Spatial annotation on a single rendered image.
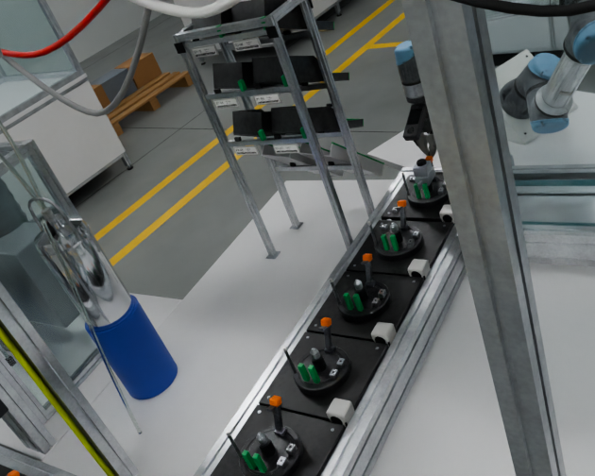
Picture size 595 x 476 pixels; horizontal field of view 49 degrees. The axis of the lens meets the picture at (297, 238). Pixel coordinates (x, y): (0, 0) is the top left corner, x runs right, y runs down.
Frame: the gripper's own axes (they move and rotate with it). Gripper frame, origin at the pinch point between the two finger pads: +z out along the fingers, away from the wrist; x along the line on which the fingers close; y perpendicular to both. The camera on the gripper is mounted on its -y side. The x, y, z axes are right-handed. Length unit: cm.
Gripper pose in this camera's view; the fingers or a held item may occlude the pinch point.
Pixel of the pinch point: (430, 155)
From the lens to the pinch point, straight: 207.6
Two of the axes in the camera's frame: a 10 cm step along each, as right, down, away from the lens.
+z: 3.2, 7.9, 5.2
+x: -8.2, -0.4, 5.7
